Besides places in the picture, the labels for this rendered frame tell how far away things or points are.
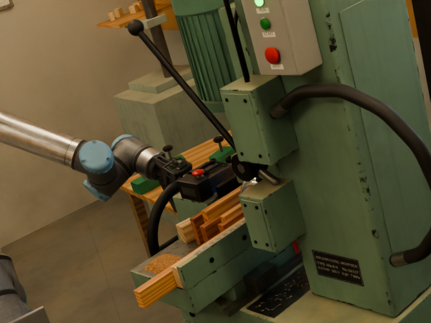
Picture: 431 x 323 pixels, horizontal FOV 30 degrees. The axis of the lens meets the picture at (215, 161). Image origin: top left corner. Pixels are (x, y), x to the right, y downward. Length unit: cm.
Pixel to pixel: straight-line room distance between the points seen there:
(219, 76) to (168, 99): 226
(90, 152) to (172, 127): 173
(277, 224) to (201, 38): 41
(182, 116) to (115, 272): 83
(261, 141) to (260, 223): 18
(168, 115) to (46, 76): 104
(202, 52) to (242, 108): 25
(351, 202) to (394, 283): 18
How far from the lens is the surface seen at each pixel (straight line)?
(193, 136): 403
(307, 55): 138
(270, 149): 148
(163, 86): 405
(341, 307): 168
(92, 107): 486
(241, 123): 149
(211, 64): 167
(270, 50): 138
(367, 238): 153
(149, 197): 326
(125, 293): 375
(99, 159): 224
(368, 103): 132
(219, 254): 172
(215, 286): 173
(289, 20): 135
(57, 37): 475
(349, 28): 141
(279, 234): 158
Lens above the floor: 169
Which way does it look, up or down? 20 degrees down
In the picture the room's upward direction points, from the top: 16 degrees counter-clockwise
